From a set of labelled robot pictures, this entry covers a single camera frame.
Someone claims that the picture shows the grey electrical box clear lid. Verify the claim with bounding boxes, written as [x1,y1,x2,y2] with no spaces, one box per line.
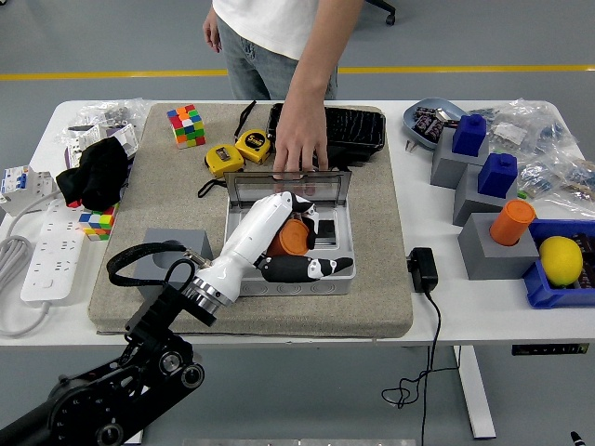
[221,170,358,297]

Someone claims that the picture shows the person's right hand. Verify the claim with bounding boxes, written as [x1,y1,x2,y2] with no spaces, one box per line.
[203,12,223,55]

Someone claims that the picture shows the black office chair base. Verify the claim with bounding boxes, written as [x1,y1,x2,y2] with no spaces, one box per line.
[364,0,397,27]

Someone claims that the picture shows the person's left hand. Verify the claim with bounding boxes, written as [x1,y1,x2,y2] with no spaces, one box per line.
[272,99,331,176]

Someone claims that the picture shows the yellow tape measure dark label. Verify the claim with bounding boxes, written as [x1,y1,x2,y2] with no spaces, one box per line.
[197,144,246,200]

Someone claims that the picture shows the blue plastic bin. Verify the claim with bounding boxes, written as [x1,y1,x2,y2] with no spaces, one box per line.
[521,218,595,310]

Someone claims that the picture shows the large colourful puzzle cube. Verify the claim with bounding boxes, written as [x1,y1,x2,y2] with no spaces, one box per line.
[166,103,207,151]

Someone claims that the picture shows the clear bag of components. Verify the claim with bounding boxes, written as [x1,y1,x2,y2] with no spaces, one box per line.
[518,151,595,213]
[469,97,580,157]

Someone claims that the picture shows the blue-grey bowl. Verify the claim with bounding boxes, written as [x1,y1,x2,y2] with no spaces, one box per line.
[403,97,469,151]

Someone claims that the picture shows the black table control panel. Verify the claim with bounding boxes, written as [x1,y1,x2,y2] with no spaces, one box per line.
[511,343,590,357]

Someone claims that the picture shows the black power adapter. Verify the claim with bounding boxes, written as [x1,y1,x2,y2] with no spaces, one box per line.
[406,246,440,294]

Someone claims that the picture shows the white circuit breaker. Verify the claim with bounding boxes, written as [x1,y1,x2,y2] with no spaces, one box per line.
[0,164,57,217]

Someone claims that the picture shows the white packaged parts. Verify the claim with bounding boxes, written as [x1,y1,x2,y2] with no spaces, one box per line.
[64,123,140,168]

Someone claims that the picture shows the orange cylinder battery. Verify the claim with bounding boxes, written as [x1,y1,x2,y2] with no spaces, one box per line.
[267,218,311,257]
[489,199,537,246]

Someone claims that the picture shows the clear bag of small parts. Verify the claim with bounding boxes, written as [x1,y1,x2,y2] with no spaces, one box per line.
[69,97,152,131]

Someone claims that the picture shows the dark packets pile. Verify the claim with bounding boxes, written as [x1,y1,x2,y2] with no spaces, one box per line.
[574,231,595,292]

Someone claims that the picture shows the person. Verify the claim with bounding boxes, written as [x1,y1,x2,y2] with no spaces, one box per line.
[203,0,371,101]

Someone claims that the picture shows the small colourful puzzle cube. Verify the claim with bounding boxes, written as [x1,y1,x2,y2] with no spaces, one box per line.
[78,203,117,242]

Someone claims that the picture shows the yellow tape measure 5m print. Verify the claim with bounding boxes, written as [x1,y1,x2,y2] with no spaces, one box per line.
[233,99,273,164]

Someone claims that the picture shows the grey block with round hole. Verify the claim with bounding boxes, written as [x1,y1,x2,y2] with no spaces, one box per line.
[132,228,215,306]
[457,212,543,282]

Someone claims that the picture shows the black cloth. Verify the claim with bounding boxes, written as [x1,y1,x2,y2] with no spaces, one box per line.
[56,138,130,211]

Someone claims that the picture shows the white power strip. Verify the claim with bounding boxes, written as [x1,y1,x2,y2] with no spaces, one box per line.
[20,198,88,303]

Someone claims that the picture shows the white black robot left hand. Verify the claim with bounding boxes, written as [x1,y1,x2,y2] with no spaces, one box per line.
[192,190,355,308]

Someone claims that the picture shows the brown silver snack packet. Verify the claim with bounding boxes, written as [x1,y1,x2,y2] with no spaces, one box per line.
[434,109,460,130]

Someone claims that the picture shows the black adapter cord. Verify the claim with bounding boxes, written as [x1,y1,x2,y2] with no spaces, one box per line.
[381,290,461,446]

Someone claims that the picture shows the grey-brown fabric mat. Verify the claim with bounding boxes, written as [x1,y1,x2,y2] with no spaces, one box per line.
[87,102,415,339]

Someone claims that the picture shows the black plastic tray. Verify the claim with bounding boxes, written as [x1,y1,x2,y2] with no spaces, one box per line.
[267,102,387,164]

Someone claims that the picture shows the grey holder block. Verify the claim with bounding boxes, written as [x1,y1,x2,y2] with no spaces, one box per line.
[430,127,490,190]
[453,163,520,228]

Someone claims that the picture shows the yellow lemon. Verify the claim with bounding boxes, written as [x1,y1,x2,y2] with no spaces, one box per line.
[538,235,584,287]

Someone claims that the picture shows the blue block with knob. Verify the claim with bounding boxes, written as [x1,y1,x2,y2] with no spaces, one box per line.
[452,113,489,157]
[477,152,519,197]

